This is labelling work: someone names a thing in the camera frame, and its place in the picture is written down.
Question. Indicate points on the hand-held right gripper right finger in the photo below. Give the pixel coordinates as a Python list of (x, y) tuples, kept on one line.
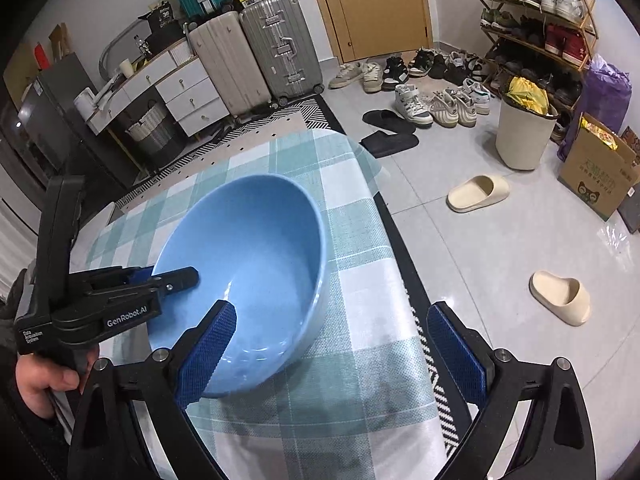
[(455, 355)]

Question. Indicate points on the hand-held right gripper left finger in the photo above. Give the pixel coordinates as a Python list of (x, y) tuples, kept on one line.
[(210, 350)]

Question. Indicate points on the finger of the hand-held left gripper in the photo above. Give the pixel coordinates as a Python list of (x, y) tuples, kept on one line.
[(137, 275), (175, 280)]

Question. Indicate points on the light blue bowl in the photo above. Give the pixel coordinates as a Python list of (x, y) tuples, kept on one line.
[(260, 260)]

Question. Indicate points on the person's left hand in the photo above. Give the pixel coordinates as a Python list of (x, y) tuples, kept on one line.
[(40, 385)]

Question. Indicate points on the teal checked tablecloth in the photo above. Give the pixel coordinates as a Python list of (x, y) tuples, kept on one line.
[(350, 310)]

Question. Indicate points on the beige slide sandal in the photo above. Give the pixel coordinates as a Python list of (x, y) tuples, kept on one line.
[(560, 297), (477, 192)]

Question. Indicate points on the woven laundry basket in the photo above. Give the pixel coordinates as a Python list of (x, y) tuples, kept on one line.
[(155, 135)]

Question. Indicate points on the white paper towel roll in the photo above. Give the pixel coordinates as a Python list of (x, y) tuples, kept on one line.
[(85, 105)]

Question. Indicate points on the white vanity desk with drawers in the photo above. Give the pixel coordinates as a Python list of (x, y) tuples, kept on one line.
[(190, 90)]

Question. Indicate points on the grey refrigerator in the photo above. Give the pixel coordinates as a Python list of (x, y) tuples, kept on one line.
[(60, 95)]

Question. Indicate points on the white candle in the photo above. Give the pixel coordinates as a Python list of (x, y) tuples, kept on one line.
[(125, 68)]

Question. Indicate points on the beige suitcase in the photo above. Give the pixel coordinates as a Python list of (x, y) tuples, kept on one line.
[(230, 65)]

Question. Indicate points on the black slipper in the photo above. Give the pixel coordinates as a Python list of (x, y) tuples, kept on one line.
[(390, 142), (387, 120)]

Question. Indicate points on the grey flat box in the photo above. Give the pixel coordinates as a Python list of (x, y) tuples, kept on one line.
[(631, 215)]

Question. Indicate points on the white trash bin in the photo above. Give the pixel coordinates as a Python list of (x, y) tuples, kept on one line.
[(522, 140)]

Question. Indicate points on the cardboard box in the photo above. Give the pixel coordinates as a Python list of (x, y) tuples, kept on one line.
[(595, 170)]

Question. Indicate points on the oval mirror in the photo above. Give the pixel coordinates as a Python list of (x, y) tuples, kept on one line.
[(117, 42)]

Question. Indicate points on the black paper bag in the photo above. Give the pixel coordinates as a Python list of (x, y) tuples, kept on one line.
[(162, 25)]

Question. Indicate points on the silver suitcase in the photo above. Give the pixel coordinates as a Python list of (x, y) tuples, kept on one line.
[(282, 45)]

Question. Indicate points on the assorted sneakers row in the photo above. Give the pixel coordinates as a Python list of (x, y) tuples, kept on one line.
[(430, 90)]

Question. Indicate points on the yellow plastic bag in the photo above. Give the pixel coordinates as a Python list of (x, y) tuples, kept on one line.
[(525, 92)]

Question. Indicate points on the brown woven mat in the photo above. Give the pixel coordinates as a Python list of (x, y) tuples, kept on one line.
[(632, 145)]

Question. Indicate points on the purple plastic bag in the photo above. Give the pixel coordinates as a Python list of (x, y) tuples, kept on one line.
[(605, 95)]

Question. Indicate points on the shelved shoes collection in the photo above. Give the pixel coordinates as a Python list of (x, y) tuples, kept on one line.
[(560, 45)]

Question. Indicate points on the wooden door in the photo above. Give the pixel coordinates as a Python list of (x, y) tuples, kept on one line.
[(375, 5)]

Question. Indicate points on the wooden shoe rack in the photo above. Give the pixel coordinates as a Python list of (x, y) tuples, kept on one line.
[(591, 15)]

